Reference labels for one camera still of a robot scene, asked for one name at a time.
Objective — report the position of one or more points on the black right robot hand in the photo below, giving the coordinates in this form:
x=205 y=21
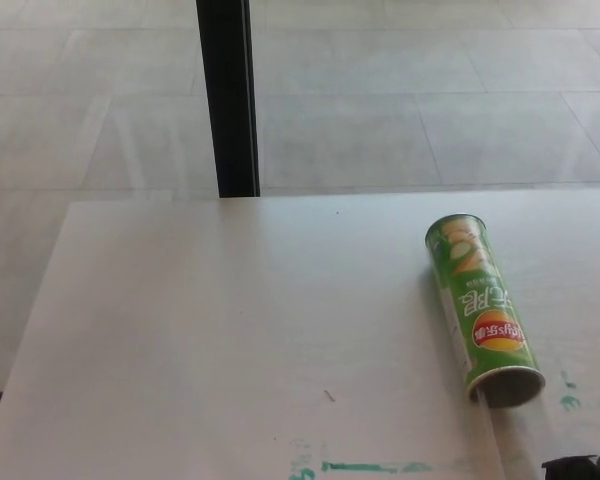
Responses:
x=575 y=469

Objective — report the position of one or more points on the clear plastic chips tray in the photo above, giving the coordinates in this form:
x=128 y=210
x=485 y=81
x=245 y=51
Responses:
x=490 y=430

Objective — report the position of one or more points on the green chips can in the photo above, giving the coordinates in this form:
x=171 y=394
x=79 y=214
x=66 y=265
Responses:
x=477 y=305

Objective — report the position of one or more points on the black vertical post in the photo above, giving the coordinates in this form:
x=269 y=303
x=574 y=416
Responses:
x=227 y=100

